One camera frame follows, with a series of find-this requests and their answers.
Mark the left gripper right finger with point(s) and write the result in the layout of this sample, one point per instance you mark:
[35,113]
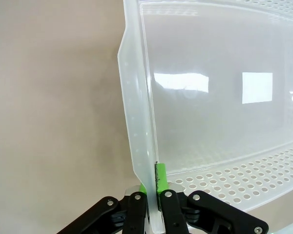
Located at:
[173,214]

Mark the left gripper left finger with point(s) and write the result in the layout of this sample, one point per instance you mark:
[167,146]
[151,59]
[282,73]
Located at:
[136,214]

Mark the white perforated plastic basket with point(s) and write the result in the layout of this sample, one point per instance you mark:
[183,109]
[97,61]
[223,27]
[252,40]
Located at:
[210,122]

